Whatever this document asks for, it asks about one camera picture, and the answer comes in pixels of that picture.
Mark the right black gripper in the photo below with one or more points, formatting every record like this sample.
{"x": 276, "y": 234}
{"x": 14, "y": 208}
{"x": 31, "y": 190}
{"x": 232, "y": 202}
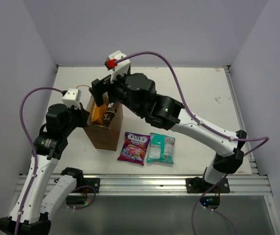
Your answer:
{"x": 100, "y": 87}

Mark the orange Kettle chips bag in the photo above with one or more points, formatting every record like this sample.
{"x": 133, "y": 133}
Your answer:
{"x": 97, "y": 114}

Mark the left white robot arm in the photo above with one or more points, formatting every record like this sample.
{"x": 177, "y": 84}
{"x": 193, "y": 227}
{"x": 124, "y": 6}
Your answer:
{"x": 35, "y": 208}

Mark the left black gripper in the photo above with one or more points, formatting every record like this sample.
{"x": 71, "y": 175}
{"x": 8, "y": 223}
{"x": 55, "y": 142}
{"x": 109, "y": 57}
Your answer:
{"x": 83, "y": 114}

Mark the brown paper bag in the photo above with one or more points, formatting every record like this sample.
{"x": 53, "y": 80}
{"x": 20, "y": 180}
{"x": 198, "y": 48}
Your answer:
{"x": 105, "y": 138}

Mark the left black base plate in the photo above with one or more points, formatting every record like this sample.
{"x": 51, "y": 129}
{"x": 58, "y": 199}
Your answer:
{"x": 92, "y": 182}

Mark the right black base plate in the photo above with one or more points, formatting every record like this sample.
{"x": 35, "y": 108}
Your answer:
{"x": 199, "y": 185}

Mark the aluminium mounting rail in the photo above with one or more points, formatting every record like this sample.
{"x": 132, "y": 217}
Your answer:
{"x": 174, "y": 185}

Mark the purple Fox's candy bag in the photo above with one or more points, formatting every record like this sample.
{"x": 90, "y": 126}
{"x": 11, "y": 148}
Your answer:
{"x": 134, "y": 148}

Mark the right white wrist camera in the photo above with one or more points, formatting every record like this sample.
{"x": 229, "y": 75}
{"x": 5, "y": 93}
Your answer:
{"x": 118, "y": 65}

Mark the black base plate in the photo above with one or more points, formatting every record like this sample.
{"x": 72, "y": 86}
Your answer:
{"x": 199, "y": 185}
{"x": 92, "y": 182}

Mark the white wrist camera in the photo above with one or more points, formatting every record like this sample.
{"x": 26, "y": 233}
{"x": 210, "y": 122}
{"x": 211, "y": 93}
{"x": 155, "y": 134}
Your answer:
{"x": 71, "y": 98}
{"x": 118, "y": 65}

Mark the brown Kettle sea salt chips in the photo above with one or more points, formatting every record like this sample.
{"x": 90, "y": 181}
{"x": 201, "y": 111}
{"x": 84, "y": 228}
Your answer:
{"x": 110, "y": 113}

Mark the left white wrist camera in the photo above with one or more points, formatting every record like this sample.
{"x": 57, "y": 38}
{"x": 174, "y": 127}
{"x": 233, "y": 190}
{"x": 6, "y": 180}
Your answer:
{"x": 71, "y": 98}

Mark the teal candy bag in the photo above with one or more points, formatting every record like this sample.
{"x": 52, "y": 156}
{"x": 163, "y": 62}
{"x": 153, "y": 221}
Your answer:
{"x": 161, "y": 149}

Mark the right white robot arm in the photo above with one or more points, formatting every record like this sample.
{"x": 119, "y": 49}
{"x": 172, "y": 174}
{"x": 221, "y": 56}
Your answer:
{"x": 139, "y": 95}

